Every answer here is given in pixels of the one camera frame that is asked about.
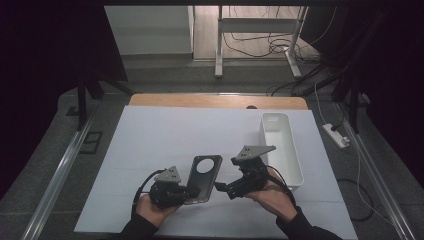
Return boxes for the person's right hand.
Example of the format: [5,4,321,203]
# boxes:
[244,168,299,224]

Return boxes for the black metal stand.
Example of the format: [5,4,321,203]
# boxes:
[331,73,371,135]
[66,76,134,132]

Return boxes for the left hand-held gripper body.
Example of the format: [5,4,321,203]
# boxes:
[147,165,192,210]

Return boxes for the black floor cable bundle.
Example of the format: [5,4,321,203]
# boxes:
[265,62,342,98]

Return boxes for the left hand-held gripper cable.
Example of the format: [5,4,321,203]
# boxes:
[131,168,167,215]

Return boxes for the black cables under desk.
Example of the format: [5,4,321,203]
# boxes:
[221,6,322,63]

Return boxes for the black floor frame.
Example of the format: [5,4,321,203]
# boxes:
[79,131,104,155]

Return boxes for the grey phone case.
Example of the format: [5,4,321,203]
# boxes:
[183,154,224,205]

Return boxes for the thin white floor cable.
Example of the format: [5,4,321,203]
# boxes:
[354,145,398,228]

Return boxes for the white desk frame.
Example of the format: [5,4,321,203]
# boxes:
[214,5,309,80]

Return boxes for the white cabinet panel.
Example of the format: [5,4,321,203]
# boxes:
[104,5,195,56]

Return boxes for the hand-held gripper cable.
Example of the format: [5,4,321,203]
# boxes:
[131,168,167,215]
[265,164,298,208]

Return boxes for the white power strip cable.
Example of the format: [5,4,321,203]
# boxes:
[313,79,330,126]

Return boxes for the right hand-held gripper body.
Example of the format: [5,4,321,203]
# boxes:
[229,144,277,198]

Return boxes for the black curtain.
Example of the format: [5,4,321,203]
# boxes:
[309,0,424,189]
[0,0,128,201]

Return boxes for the right hand-held gripper cable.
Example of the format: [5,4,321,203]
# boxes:
[265,164,298,208]

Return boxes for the white table sheet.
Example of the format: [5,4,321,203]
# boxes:
[73,105,359,240]

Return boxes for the white plastic storage bin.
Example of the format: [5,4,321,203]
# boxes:
[258,112,305,193]

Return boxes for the metal floor rail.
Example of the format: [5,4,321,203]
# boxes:
[20,106,99,240]
[334,101,418,240]

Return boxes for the white power strip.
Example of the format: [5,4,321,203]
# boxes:
[321,123,351,150]

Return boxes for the person's left hand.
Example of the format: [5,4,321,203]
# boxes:
[134,193,183,229]

